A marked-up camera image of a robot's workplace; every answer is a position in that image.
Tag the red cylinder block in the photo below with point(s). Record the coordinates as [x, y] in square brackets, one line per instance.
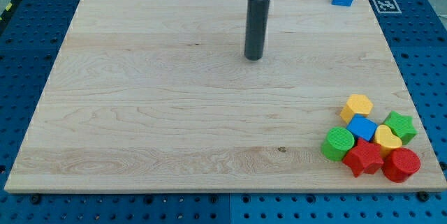
[400, 165]

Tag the wooden board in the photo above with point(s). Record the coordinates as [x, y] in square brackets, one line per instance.
[156, 96]

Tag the blue cube block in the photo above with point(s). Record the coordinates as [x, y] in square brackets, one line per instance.
[362, 127]

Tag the red star block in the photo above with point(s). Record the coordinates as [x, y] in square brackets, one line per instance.
[363, 158]

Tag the white fiducial marker tag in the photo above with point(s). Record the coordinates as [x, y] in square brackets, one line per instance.
[387, 6]

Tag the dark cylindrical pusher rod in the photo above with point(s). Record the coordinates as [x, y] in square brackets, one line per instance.
[256, 25]

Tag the yellow hexagon block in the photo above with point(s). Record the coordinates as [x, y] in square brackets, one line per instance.
[356, 104]

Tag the green cylinder block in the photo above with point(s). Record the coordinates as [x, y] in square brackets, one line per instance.
[337, 143]

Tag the green star block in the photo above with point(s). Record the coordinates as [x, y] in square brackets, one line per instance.
[401, 126]

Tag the yellow heart block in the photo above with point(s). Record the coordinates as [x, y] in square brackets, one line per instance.
[387, 140]

